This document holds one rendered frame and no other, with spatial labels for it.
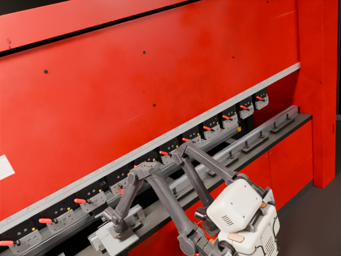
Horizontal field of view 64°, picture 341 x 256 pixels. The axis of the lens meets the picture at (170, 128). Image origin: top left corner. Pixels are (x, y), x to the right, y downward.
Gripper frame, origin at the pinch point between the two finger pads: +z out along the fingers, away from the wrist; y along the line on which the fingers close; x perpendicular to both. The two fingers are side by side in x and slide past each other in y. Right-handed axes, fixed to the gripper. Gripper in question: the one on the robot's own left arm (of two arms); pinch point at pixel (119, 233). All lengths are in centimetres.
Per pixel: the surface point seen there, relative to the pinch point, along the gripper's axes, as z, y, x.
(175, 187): 12, -53, -10
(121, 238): -0.3, 0.4, 3.1
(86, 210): -9.9, 10.2, -20.4
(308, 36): -51, -213, -35
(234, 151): 14, -116, -9
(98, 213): -0.3, 4.2, -19.0
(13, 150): -54, 29, -47
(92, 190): -17.8, 2.4, -25.3
